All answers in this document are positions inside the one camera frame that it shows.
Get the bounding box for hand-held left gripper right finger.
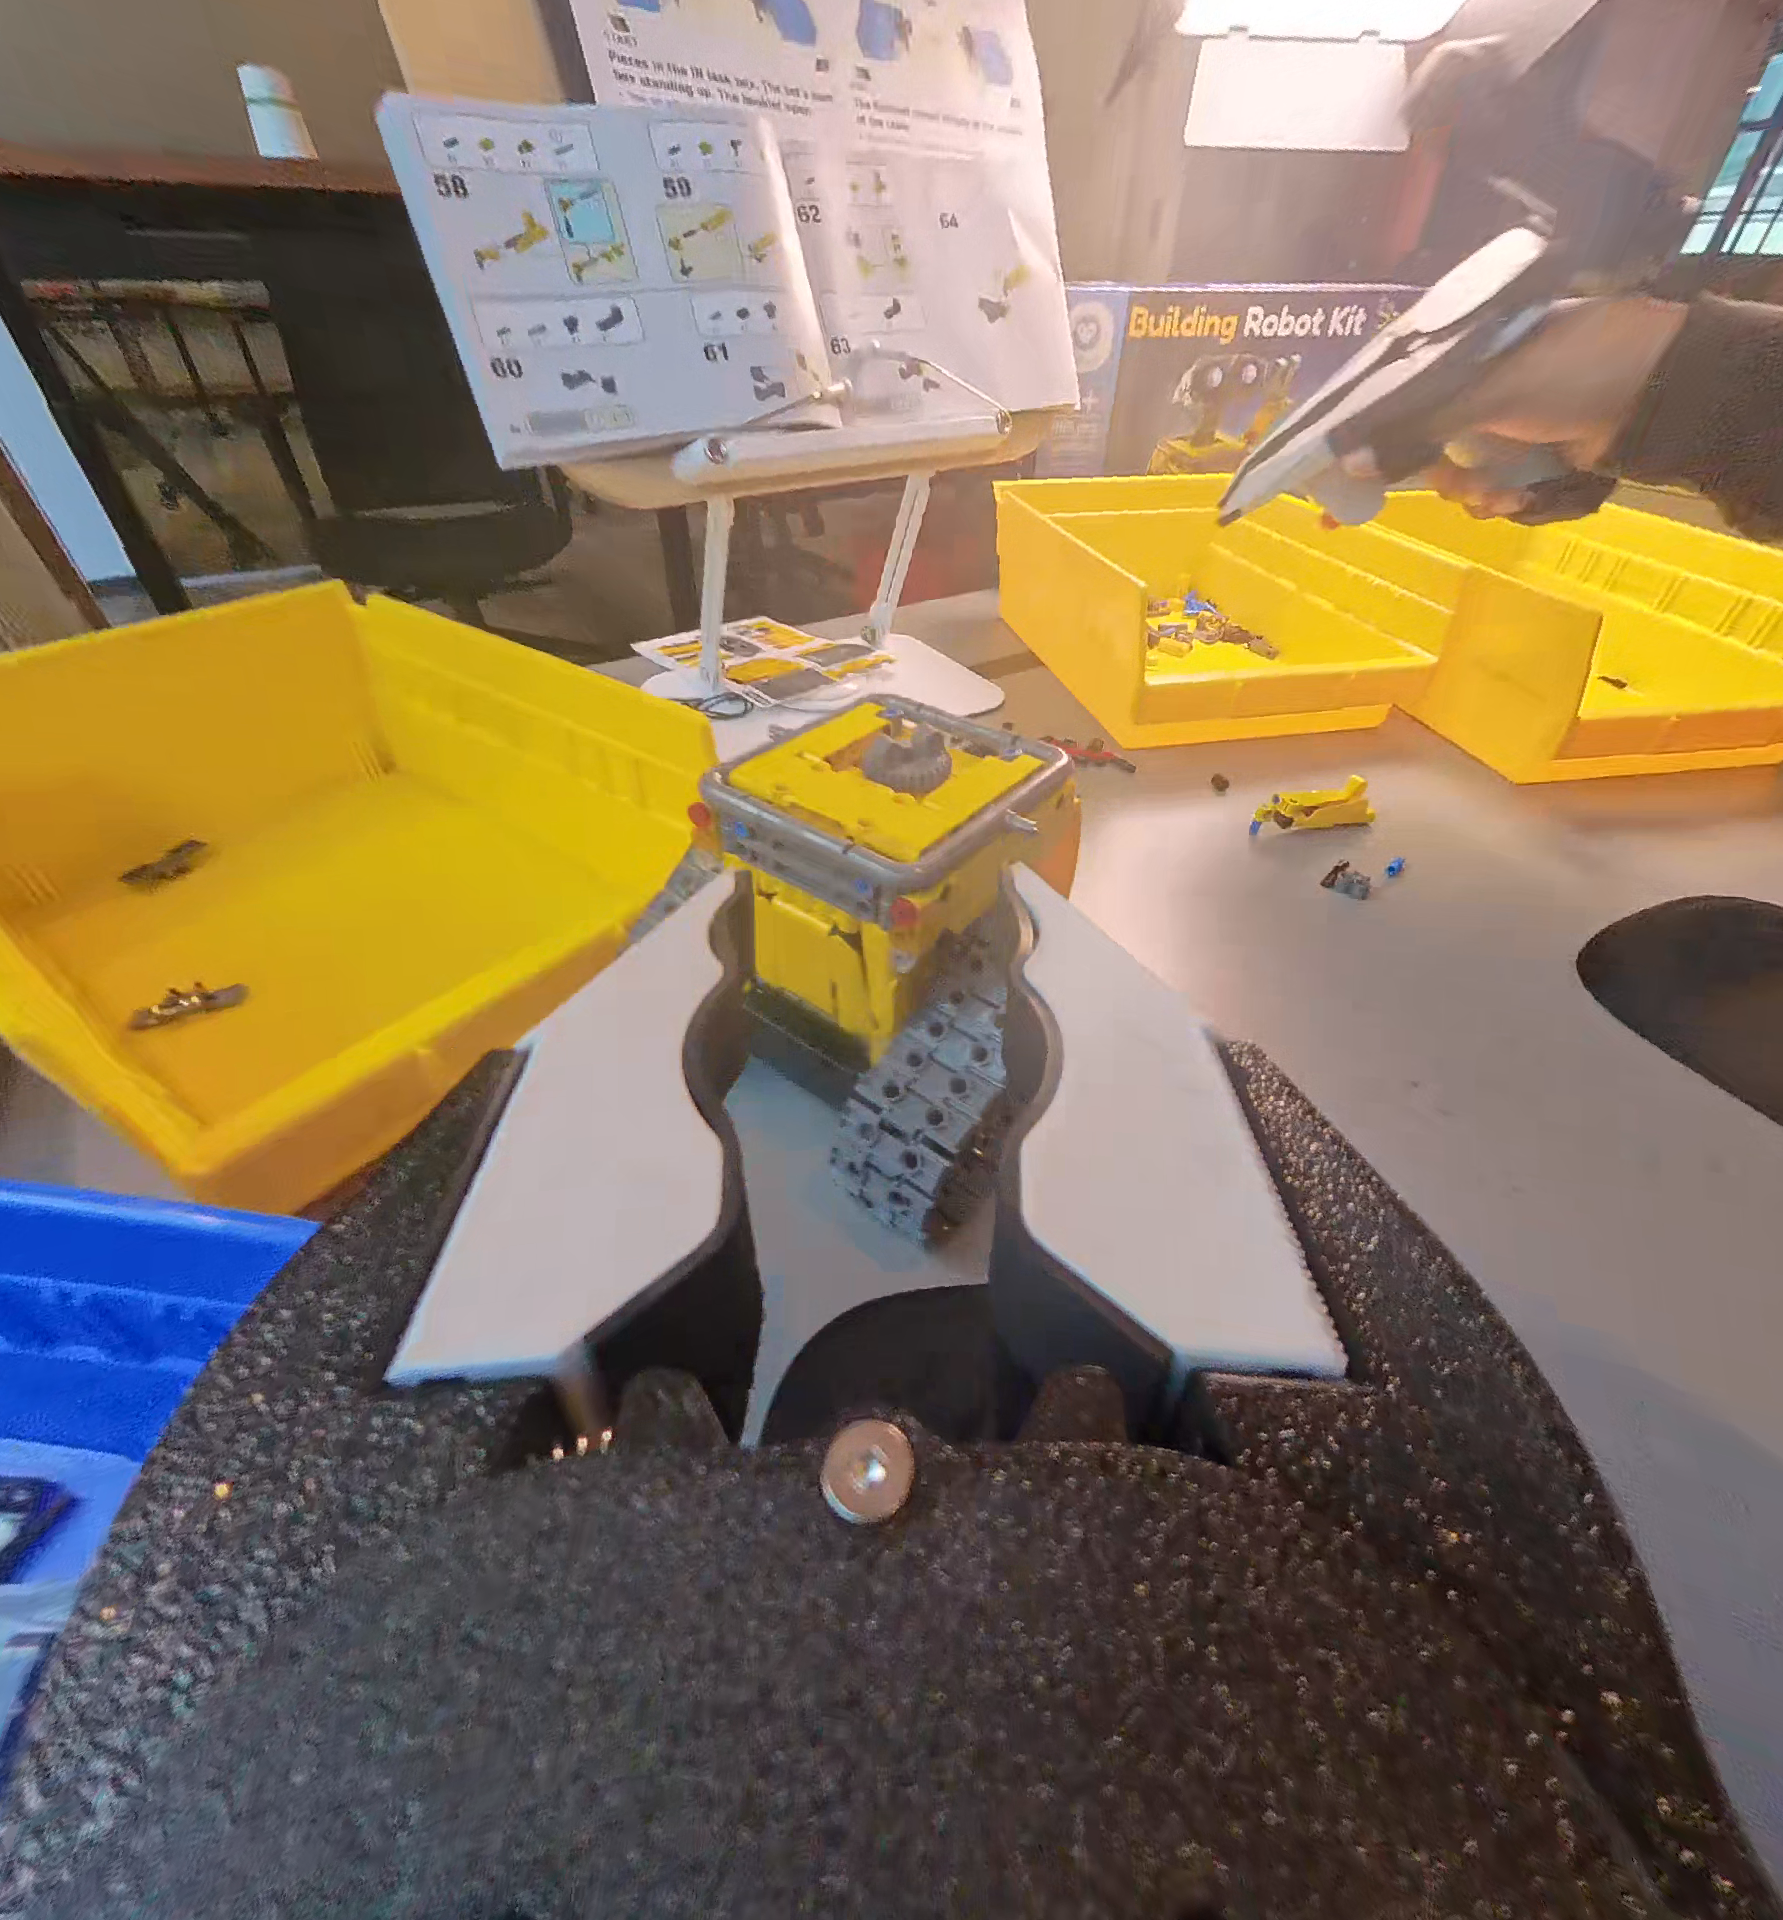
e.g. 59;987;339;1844
998;871;1349;1390

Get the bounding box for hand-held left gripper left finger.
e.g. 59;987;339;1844
389;871;747;1397

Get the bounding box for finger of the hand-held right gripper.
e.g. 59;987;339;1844
1295;318;1575;527
1215;232;1571;519

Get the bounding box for yellow parts bin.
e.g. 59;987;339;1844
998;476;1493;752
1374;492;1783;787

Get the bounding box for yellow tracked toy robot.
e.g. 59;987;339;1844
699;693;1078;1256

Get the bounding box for person's right forearm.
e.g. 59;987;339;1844
1612;288;1783;572

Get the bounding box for person's right hand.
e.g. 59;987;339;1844
1425;294;1696;519

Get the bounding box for robot kit cardboard box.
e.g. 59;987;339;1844
1048;281;1422;481

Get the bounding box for bright light panel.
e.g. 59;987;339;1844
1179;0;1599;154

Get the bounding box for large yellow plastic bin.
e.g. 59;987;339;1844
0;582;719;1216

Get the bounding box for mixed plastic connector pieces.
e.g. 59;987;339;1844
1141;593;1284;659

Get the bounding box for blue plastic bin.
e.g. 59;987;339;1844
0;1173;316;1877

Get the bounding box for black quilted chair armrest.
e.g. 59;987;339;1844
1575;895;1783;1173

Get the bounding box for white stand base with leaflet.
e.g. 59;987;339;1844
562;408;1048;722

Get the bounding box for large instruction sheet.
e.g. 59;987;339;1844
567;0;1048;185

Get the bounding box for instruction booklet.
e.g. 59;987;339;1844
376;91;1078;476

